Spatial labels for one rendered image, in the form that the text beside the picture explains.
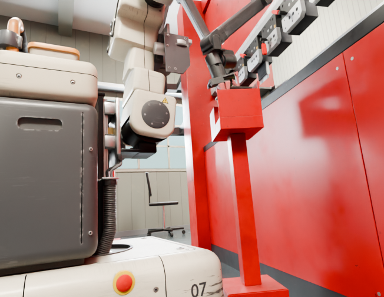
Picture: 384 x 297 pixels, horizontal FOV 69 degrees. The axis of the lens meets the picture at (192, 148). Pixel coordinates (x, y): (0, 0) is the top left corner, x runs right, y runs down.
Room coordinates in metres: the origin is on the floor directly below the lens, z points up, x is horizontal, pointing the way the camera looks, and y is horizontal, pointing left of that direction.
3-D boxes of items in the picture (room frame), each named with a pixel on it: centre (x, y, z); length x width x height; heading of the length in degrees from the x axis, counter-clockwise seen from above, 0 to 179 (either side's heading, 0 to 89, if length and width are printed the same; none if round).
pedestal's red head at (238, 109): (1.06, -0.18, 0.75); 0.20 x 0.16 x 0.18; 5
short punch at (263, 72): (1.51, -0.45, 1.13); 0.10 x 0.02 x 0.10; 14
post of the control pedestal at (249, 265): (1.06, -0.18, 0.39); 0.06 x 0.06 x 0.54; 5
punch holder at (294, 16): (1.15, -0.54, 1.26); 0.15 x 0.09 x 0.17; 14
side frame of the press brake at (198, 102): (2.50, -0.38, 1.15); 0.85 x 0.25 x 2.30; 104
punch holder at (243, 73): (1.73, -0.39, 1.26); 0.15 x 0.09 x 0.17; 14
